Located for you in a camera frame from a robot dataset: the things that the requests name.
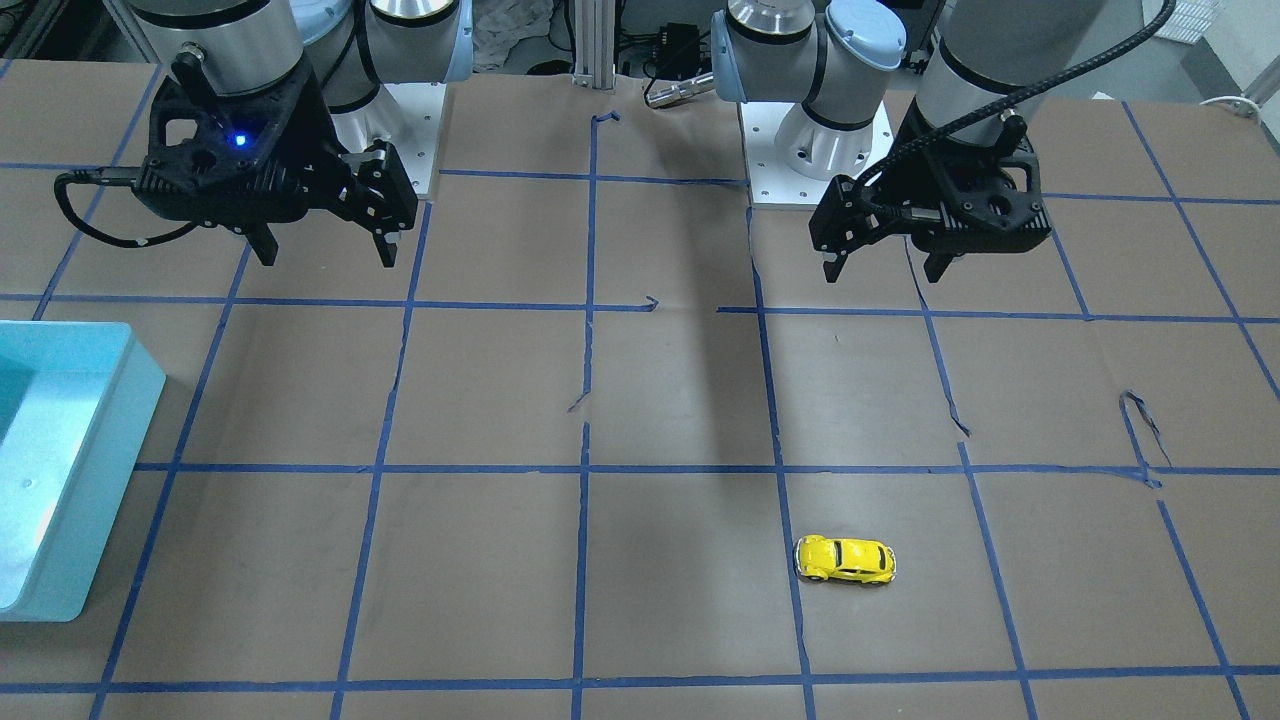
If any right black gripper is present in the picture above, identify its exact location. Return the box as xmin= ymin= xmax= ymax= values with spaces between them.
xmin=134 ymin=53 xmax=419 ymax=268

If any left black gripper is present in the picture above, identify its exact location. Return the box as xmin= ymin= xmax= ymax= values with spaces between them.
xmin=808 ymin=140 xmax=1053 ymax=284

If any yellow beetle toy car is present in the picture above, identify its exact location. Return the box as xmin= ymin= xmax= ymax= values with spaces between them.
xmin=794 ymin=534 xmax=897 ymax=585

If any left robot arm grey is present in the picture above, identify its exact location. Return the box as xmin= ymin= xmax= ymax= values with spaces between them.
xmin=710 ymin=1 xmax=1175 ymax=282

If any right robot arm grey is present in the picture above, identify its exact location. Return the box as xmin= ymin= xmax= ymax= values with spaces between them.
xmin=127 ymin=1 xmax=474 ymax=268

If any turquoise plastic bin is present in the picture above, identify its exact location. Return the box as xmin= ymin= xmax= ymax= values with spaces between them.
xmin=1 ymin=322 xmax=166 ymax=623

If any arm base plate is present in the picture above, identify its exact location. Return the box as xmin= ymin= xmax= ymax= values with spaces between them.
xmin=739 ymin=102 xmax=893 ymax=210
xmin=332 ymin=83 xmax=449 ymax=201

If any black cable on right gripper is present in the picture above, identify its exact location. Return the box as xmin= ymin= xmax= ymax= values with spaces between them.
xmin=54 ymin=172 xmax=201 ymax=249

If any aluminium frame post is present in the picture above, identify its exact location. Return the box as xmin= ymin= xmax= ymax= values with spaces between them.
xmin=570 ymin=0 xmax=620 ymax=94

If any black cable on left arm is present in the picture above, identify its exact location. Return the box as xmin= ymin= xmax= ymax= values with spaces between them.
xmin=868 ymin=0 xmax=1178 ymax=191

